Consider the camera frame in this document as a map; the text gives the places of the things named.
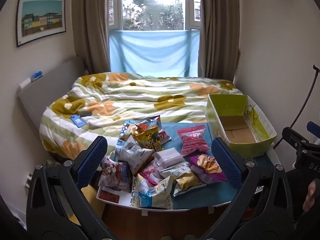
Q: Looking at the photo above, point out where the white grey snack packet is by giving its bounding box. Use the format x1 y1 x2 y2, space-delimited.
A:
114 135 155 176

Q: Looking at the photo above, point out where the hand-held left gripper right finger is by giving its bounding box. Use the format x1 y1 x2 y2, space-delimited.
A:
199 137 296 240

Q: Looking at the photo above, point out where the purple cartoon snack packet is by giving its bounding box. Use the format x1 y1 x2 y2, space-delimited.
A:
98 156 132 193

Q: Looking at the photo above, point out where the dark curved cable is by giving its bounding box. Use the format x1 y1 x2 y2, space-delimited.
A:
291 64 320 131

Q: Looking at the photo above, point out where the white red-label snack packet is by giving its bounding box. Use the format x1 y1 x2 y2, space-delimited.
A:
135 115 172 146

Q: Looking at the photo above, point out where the light blue white snack packet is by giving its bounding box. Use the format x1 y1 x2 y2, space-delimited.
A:
130 174 174 210

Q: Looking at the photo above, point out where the pink white snack packet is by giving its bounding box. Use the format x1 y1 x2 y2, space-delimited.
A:
139 160 165 186

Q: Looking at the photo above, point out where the beige curtain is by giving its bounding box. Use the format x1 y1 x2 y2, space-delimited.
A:
71 0 112 73
197 0 241 81

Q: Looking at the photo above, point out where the white translucent snack packet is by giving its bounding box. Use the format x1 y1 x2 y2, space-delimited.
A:
153 147 186 172

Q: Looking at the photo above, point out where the person's right hand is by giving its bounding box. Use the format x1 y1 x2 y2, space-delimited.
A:
302 179 318 213

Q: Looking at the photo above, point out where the gold snack packet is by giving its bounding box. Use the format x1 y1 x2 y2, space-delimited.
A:
132 126 163 153

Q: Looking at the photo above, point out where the teal patterned tablecloth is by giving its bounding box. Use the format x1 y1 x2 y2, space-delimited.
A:
96 121 275 211

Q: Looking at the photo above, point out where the green cardboard box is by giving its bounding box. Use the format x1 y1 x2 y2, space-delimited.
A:
205 94 277 158

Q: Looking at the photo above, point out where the blue phone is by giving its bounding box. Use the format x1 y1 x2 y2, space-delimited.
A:
70 115 87 127

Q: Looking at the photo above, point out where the blue and white device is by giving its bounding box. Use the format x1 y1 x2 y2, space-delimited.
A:
29 71 44 82

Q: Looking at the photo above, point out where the pink striped snack packet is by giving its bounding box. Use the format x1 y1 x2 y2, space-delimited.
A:
177 126 211 157

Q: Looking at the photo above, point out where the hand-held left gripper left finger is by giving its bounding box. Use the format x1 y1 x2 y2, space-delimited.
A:
26 136 116 240

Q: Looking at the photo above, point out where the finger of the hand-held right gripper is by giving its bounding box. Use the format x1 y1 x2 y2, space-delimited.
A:
282 126 320 153
307 121 320 135

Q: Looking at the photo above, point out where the framed wall picture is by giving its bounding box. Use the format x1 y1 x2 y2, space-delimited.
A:
16 0 67 48

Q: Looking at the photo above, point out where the floral striped blanket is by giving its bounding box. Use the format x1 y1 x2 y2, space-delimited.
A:
39 72 244 160

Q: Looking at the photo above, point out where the white yellow chips packet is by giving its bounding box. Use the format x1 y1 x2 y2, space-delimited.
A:
159 162 208 197

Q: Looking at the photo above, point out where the light blue window cloth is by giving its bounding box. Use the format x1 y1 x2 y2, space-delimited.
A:
109 29 200 77

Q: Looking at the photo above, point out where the grey bed headboard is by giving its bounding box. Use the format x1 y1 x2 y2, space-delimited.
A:
16 56 87 131

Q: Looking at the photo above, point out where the yellow envelope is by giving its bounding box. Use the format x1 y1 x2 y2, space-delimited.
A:
67 187 107 228

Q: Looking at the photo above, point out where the blue cartoon snack packet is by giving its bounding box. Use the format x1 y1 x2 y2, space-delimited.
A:
117 120 137 146

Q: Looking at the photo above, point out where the window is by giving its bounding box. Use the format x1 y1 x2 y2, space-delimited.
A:
108 0 202 32

